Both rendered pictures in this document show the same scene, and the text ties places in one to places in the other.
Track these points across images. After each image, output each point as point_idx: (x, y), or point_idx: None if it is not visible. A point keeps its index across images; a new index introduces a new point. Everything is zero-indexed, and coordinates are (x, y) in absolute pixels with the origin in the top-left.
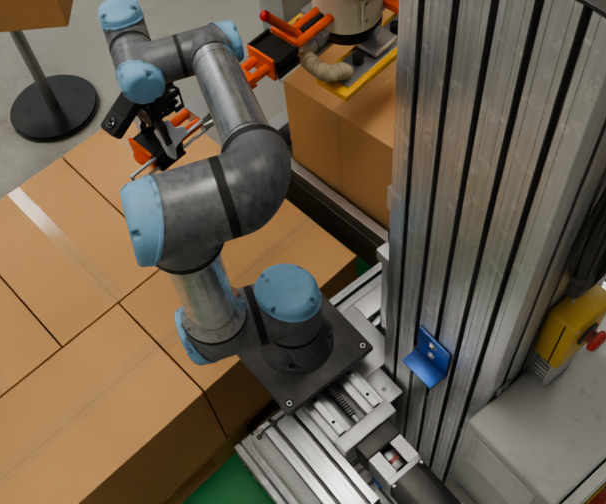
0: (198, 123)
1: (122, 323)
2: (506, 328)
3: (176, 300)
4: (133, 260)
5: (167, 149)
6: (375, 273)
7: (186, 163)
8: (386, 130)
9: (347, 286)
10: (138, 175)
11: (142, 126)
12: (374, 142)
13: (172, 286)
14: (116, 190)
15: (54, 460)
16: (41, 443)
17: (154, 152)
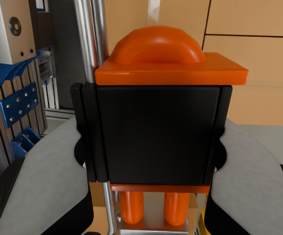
0: (109, 223)
1: None
2: None
3: (175, 11)
4: (231, 11)
5: (40, 140)
6: None
7: (250, 100)
8: (98, 213)
9: None
10: (279, 71)
11: (220, 155)
12: (101, 201)
13: (187, 18)
14: None
15: None
16: None
17: (99, 97)
